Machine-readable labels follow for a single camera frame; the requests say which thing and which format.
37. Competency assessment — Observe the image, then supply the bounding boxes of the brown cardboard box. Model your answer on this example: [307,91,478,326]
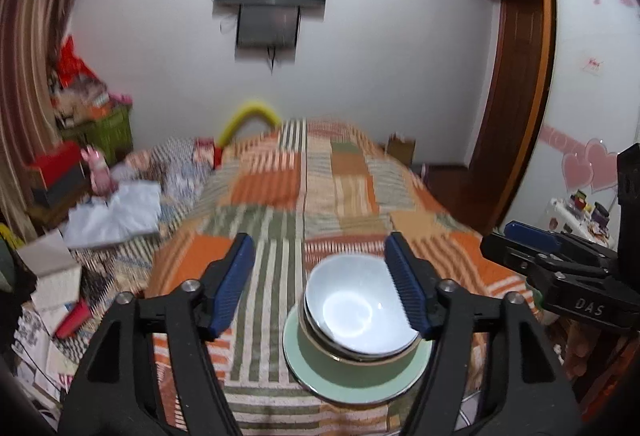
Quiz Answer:
[386,133,417,167]

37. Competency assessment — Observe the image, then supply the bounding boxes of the green storage box with clutter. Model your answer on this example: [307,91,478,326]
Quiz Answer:
[47,70,133,127]

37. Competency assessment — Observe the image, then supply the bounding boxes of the green plate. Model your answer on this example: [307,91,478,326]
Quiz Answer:
[282,303,433,406]

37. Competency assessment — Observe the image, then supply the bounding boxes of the green basket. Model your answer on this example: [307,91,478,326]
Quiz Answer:
[60,104,135,164]

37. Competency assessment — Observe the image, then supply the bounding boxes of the white appliance with stickers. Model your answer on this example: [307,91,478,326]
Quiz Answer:
[545,190,618,249]

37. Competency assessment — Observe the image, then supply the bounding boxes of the printed paper sheets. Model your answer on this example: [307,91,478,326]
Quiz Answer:
[10,306,88,417]

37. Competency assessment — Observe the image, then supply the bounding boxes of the striped brown curtain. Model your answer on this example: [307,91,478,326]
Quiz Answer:
[0,0,108,237]

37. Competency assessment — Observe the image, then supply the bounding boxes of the patchwork striped blanket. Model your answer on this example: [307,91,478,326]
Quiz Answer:
[145,118,541,436]

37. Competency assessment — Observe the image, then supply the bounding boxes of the checkered patchwork quilt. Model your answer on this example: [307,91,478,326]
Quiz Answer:
[125,138,226,217]

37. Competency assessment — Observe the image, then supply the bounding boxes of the yellow foam tube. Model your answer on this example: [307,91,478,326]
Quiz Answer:
[216,100,283,149]

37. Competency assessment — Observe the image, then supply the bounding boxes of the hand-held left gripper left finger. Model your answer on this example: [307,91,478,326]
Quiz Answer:
[57,232,257,436]

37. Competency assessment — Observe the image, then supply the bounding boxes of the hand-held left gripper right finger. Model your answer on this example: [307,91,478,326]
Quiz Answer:
[384,231,583,436]

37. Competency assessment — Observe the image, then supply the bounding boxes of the white bowl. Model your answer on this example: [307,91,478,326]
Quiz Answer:
[304,255,422,357]

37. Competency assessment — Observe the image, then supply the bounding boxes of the pale blue cloth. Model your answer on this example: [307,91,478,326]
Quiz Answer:
[65,183,161,249]

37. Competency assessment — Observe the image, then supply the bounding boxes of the pink bowl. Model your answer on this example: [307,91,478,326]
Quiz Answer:
[297,301,426,364]

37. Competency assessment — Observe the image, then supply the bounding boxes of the white paper stack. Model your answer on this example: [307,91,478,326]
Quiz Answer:
[17,233,83,311]

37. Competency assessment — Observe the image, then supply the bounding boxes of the pink heart wall sticker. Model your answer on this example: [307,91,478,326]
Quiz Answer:
[542,126,621,194]

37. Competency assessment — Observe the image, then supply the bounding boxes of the person's right hand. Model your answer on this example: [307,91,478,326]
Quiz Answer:
[564,322,603,379]

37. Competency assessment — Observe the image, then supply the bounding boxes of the red plastic bag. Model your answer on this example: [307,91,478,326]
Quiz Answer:
[56,34,98,86]

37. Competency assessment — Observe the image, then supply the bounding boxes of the red cup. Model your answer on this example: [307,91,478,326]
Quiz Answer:
[54,300,93,341]

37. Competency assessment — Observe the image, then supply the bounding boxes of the red box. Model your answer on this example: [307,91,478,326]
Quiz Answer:
[25,141,91,211]

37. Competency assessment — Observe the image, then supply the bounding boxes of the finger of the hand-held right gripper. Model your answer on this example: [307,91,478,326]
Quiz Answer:
[479,232,602,290]
[502,221,620,267]

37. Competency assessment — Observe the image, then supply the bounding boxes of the wooden door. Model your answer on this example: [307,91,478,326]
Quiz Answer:
[462,0,558,237]

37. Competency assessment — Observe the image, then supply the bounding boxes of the pink plush toy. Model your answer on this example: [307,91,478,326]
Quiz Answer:
[80,145,118,195]

